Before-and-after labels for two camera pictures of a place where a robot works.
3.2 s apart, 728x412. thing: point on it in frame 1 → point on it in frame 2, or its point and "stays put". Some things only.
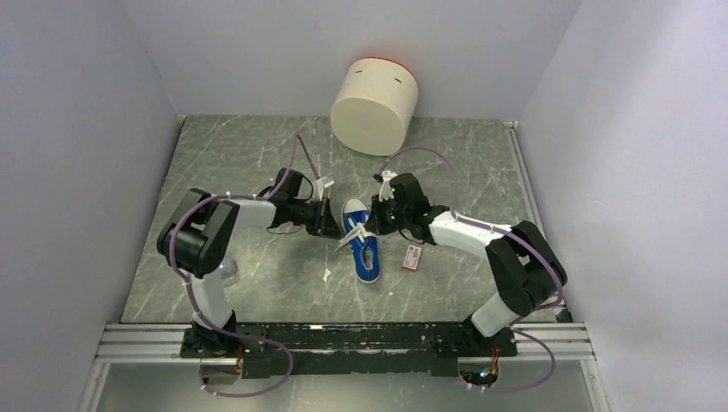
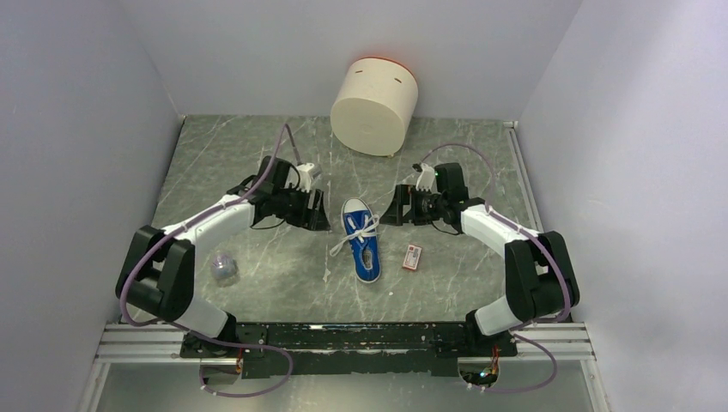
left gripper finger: [331, 228] → [318, 219]
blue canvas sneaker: [359, 227] stays put
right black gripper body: [386, 215] → [424, 205]
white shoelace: [358, 231] stays put
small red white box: [412, 257] stays put
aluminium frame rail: [567, 341] stays put
